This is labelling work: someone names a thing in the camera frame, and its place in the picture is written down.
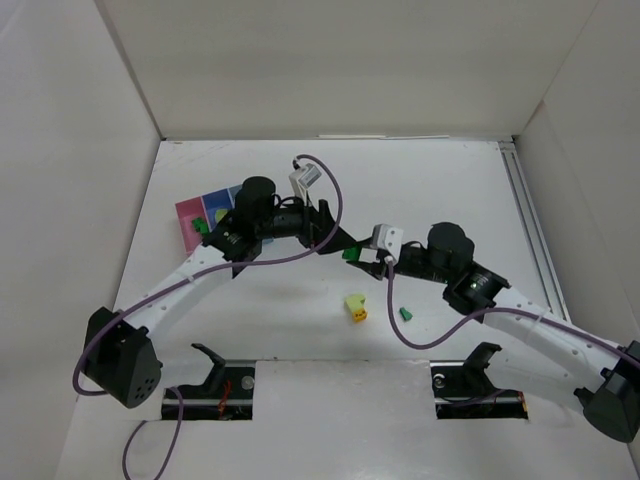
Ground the small green lego piece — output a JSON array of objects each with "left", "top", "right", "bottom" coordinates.
[{"left": 399, "top": 307, "right": 413, "bottom": 322}]

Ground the pale green curved lego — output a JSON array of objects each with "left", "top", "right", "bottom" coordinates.
[{"left": 214, "top": 209, "right": 228, "bottom": 223}]

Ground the dark green square lego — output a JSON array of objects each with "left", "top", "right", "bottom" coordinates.
[{"left": 191, "top": 217, "right": 209, "bottom": 235}]

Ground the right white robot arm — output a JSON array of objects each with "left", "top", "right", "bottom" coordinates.
[{"left": 344, "top": 222, "right": 639, "bottom": 444}]

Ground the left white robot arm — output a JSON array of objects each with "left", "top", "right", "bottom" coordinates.
[{"left": 73, "top": 176, "right": 356, "bottom": 409}]

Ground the dark blue drawer bin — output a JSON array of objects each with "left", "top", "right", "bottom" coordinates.
[{"left": 201, "top": 187, "right": 235, "bottom": 229}]

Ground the white strip back edge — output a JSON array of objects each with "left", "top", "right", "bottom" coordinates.
[{"left": 315, "top": 134, "right": 451, "bottom": 141}]

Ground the pink drawer bin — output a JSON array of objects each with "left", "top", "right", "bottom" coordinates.
[{"left": 175, "top": 196, "right": 209, "bottom": 255}]

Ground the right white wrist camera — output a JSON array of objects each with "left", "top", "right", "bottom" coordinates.
[{"left": 371, "top": 224, "right": 404, "bottom": 264}]

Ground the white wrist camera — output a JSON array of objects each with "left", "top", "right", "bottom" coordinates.
[
  {"left": 371, "top": 224, "right": 404, "bottom": 264},
  {"left": 289, "top": 161, "right": 322, "bottom": 201}
]

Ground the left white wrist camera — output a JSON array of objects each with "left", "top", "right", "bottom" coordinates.
[{"left": 289, "top": 161, "right": 322, "bottom": 201}]

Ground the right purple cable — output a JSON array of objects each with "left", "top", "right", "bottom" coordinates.
[{"left": 387, "top": 254, "right": 640, "bottom": 361}]

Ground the aluminium rail right edge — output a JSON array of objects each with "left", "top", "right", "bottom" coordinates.
[{"left": 498, "top": 140, "right": 571, "bottom": 322}]

